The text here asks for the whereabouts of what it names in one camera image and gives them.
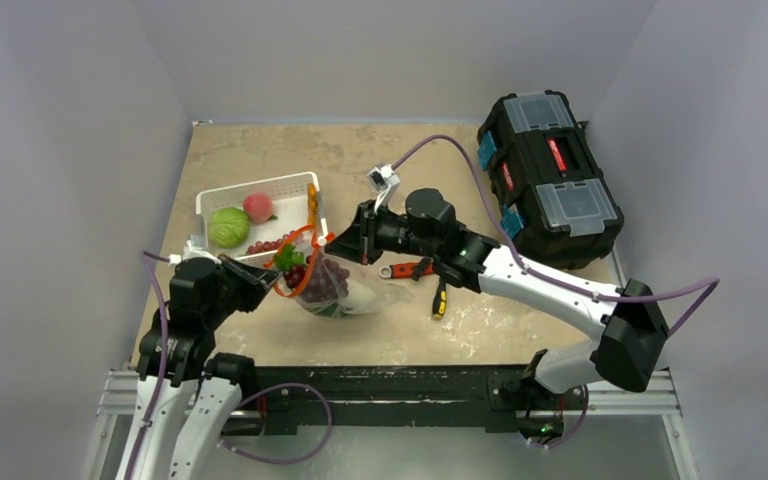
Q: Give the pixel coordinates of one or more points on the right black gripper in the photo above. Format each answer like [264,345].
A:
[366,232]

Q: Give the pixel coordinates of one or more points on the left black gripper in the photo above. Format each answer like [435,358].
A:
[256,281]

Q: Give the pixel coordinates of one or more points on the red grape bunch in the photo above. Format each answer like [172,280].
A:
[320,285]

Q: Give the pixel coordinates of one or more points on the clear zip bag orange zipper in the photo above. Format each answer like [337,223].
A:
[393,294]

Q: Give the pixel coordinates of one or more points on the pink peach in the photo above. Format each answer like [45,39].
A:
[259,207]

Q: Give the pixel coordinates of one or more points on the orange carrot with leaves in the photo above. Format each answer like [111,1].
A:
[288,257]

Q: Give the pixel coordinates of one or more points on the white radish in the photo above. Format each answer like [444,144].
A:
[360,299]

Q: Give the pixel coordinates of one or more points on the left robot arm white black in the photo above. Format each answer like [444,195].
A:
[184,394]

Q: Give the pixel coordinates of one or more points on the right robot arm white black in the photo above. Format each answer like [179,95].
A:
[625,328]

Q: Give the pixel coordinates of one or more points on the green cabbage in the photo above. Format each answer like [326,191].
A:
[228,228]

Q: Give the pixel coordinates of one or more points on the white perforated plastic basket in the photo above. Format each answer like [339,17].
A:
[289,197]

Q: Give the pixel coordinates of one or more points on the yellow black screwdriver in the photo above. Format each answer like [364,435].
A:
[439,301]

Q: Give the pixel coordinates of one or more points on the black toolbox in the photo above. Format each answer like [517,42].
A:
[554,202]

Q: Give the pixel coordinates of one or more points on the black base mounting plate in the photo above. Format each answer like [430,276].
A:
[495,398]

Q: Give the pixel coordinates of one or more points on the adjustable wrench red handle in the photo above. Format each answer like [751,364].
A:
[409,270]

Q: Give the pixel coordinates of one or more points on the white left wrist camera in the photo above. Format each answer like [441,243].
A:
[195,247]

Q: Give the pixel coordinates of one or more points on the aluminium frame rail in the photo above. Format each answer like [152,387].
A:
[603,398]

